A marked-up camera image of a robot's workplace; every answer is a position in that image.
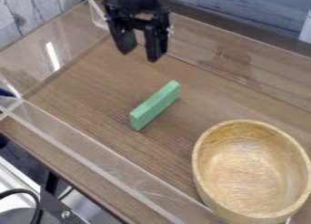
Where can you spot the light wooden bowl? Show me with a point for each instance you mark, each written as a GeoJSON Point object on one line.
{"type": "Point", "coordinates": [252, 172]}

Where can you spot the clear acrylic wall panels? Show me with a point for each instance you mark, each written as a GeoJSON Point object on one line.
{"type": "Point", "coordinates": [77, 87]}

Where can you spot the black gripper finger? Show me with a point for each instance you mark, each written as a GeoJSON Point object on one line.
{"type": "Point", "coordinates": [156, 42]}
{"type": "Point", "coordinates": [125, 36]}

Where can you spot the clear acrylic corner bracket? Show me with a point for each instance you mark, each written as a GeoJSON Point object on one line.
{"type": "Point", "coordinates": [98, 16]}

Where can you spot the black table leg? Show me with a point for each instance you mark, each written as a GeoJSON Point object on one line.
{"type": "Point", "coordinates": [53, 183]}

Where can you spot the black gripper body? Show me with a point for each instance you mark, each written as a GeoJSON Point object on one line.
{"type": "Point", "coordinates": [129, 15]}

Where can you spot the green rectangular block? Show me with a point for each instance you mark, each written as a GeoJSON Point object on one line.
{"type": "Point", "coordinates": [154, 105]}

